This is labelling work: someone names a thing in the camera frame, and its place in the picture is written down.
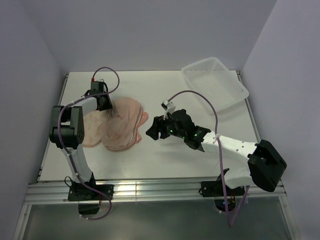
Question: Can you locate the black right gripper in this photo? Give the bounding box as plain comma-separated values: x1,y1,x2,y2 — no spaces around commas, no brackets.
145,112,186,141

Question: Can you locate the pink floral mesh laundry bag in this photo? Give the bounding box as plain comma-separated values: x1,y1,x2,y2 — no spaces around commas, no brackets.
82,111,149,148

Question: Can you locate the pink bra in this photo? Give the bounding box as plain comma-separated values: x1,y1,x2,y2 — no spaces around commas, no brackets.
99,97,144,152

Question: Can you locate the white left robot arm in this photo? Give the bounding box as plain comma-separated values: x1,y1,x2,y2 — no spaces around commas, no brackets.
49,81,112,200

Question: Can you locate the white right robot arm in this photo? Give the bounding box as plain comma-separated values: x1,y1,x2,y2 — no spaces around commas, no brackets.
145,109,287,195

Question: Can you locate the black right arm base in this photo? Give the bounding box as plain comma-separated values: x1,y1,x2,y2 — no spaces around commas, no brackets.
198,175,245,197

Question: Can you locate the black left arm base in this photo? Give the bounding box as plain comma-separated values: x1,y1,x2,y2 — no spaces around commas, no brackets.
67,181,108,215

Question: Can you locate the white perforated plastic basket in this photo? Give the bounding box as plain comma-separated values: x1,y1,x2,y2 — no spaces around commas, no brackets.
181,57,249,112

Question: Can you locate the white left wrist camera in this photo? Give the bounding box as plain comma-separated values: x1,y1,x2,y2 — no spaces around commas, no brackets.
91,78,105,83

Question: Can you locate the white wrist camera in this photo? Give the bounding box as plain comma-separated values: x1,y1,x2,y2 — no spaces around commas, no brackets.
91,78,105,83
161,100,176,120

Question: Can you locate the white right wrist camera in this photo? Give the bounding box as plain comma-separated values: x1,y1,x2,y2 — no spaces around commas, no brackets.
161,100,176,120

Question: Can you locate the aluminium rail frame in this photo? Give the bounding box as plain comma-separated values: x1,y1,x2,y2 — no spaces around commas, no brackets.
14,71,302,240

